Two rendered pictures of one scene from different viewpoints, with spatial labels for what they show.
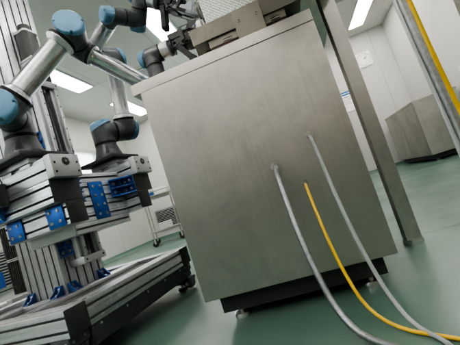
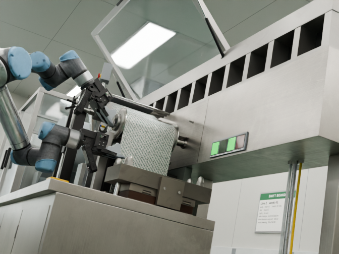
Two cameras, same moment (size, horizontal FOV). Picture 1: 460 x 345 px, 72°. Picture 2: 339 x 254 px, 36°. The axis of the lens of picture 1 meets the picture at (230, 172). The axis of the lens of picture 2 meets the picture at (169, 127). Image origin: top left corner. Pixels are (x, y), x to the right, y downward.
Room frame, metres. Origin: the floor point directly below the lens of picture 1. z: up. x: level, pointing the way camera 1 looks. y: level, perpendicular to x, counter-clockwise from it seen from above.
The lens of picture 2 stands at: (-0.54, 0.96, 0.65)
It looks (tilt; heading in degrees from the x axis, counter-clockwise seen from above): 16 degrees up; 325
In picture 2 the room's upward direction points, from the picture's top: 11 degrees clockwise
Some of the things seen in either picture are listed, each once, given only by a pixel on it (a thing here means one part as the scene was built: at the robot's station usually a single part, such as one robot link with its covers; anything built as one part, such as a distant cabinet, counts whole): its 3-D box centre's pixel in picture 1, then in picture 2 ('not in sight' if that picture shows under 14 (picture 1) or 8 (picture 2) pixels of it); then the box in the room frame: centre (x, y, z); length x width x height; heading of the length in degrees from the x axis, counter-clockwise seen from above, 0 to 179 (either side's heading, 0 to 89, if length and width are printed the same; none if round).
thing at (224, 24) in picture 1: (246, 26); (158, 185); (1.14, -0.23, 1.00); 0.40 x 0.16 x 0.06; 78
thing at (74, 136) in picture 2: (167, 49); (72, 138); (1.33, 0.09, 1.11); 0.08 x 0.05 x 0.08; 168
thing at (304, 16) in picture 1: (261, 119); (53, 214); (2.26, -0.34, 0.88); 2.52 x 0.66 x 0.04; 168
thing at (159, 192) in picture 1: (162, 215); not in sight; (5.94, 1.46, 0.51); 0.91 x 0.58 x 1.02; 12
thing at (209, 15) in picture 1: (234, 18); (144, 160); (1.26, -0.22, 1.11); 0.23 x 0.01 x 0.18; 78
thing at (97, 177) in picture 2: not in sight; (97, 165); (1.39, -0.07, 1.05); 0.06 x 0.05 x 0.31; 78
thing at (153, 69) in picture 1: (157, 79); (44, 157); (1.36, 0.18, 1.01); 0.11 x 0.08 x 0.11; 20
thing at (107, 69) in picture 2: not in sight; (104, 73); (1.88, -0.25, 1.66); 0.07 x 0.07 x 0.10; 63
